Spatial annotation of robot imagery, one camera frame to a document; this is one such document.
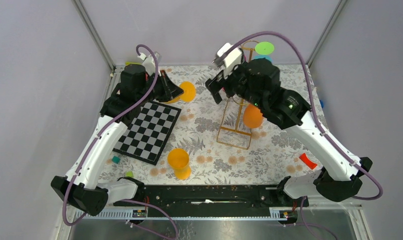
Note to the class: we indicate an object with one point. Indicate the red curved piece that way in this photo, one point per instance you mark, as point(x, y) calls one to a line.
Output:
point(305, 159)

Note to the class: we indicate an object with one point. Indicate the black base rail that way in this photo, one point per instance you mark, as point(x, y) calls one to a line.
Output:
point(216, 201)

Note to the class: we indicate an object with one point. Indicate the yellow plastic wine glass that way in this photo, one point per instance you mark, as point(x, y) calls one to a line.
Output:
point(178, 159)

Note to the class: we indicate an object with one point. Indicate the orange plastic wine glass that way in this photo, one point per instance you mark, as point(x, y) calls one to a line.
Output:
point(252, 117)

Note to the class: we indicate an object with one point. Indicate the amber plastic wine glass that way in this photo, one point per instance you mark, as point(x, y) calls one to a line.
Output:
point(189, 93)

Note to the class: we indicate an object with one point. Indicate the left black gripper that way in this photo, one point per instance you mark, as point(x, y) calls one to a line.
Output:
point(170, 90)

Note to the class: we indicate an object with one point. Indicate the gold wire glass rack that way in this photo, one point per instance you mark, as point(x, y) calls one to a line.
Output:
point(232, 131)

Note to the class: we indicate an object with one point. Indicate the black white checkerboard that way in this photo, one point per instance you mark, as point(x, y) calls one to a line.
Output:
point(147, 136)

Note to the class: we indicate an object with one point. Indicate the floral table mat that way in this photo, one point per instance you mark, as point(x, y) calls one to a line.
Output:
point(273, 154)

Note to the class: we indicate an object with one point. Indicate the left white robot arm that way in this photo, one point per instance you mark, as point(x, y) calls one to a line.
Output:
point(80, 186)

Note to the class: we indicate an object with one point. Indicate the blue plastic wine glass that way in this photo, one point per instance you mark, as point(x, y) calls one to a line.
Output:
point(267, 57)

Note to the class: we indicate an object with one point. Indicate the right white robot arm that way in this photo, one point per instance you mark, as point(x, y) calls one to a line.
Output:
point(258, 82)

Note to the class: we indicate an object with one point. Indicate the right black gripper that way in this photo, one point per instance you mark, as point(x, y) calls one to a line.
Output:
point(215, 84)

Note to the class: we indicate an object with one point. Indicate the small teal block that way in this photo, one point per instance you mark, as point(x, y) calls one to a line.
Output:
point(116, 159)

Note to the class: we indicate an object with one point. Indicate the green plastic wine glass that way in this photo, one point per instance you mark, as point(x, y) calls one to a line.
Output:
point(264, 48)

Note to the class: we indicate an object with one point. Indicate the small colourful toy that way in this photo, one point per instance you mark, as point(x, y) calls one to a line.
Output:
point(132, 63)

